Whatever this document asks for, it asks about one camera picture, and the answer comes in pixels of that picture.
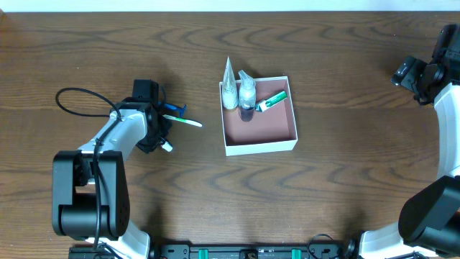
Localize white Pantene tube gold cap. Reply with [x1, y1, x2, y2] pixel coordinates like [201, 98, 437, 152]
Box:
[221, 58, 238, 110]

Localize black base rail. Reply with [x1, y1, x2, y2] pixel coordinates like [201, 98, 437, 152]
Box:
[147, 241, 361, 259]

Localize clear pump bottle blue liquid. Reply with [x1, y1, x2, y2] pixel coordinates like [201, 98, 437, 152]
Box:
[239, 70, 257, 122]

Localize blue disposable razor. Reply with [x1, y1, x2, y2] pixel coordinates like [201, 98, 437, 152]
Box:
[157, 102, 187, 119]

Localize green white toothbrush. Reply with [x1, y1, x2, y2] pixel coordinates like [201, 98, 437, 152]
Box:
[162, 114, 203, 127]

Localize white box pink interior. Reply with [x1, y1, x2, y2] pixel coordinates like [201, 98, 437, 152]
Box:
[221, 76, 298, 156]

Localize green white soap box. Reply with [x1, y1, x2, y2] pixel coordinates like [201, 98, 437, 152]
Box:
[254, 91, 288, 112]

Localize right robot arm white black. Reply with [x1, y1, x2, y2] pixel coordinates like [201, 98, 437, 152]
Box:
[355, 24, 459, 258]

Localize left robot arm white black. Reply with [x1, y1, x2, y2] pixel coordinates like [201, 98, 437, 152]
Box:
[52, 99, 172, 258]

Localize green Colgate toothpaste tube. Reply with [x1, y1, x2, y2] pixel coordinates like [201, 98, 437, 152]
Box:
[161, 141, 173, 152]

